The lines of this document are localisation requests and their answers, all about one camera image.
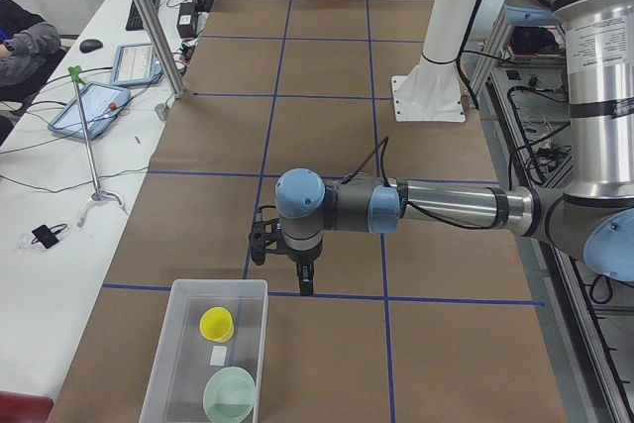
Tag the small black device with strap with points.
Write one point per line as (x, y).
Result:
(48, 236)

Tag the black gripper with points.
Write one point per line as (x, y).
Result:
(302, 257)

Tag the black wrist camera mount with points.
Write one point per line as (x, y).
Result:
(265, 237)

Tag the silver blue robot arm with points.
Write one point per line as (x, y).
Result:
(590, 220)

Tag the light green bowl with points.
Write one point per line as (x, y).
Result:
(229, 393)

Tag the aluminium frame post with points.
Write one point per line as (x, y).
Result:
(153, 27)

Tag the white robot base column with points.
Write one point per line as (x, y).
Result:
(431, 91)

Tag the green tipped reacher grabber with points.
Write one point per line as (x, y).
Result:
(100, 196)

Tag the yellow plastic cup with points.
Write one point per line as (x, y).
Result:
(217, 325)

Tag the clear plastic box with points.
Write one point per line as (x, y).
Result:
(185, 360)

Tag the black computer mouse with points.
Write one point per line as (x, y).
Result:
(90, 45)

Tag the blue teach pendant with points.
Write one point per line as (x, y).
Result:
(102, 104)
(135, 65)

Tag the seated person in black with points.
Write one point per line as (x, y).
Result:
(31, 50)

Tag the near blue teach pendant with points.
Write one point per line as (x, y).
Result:
(102, 104)

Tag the far blue teach pendant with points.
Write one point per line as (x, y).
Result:
(135, 65)

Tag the black power adapter box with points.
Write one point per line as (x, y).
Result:
(187, 20)

